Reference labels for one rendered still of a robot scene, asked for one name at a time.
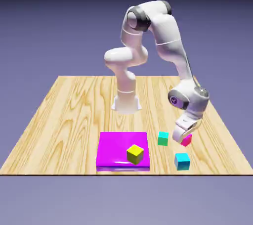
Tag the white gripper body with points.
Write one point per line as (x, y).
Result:
(178, 133)

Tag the small pink cube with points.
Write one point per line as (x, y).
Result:
(187, 140)

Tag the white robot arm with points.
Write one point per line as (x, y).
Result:
(170, 37)

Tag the small green cube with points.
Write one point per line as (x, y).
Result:
(163, 139)

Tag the small cyan cube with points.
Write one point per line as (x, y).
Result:
(182, 161)

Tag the small yellow cube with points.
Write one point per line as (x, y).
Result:
(135, 154)

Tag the large magenta box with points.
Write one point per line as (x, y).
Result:
(116, 149)

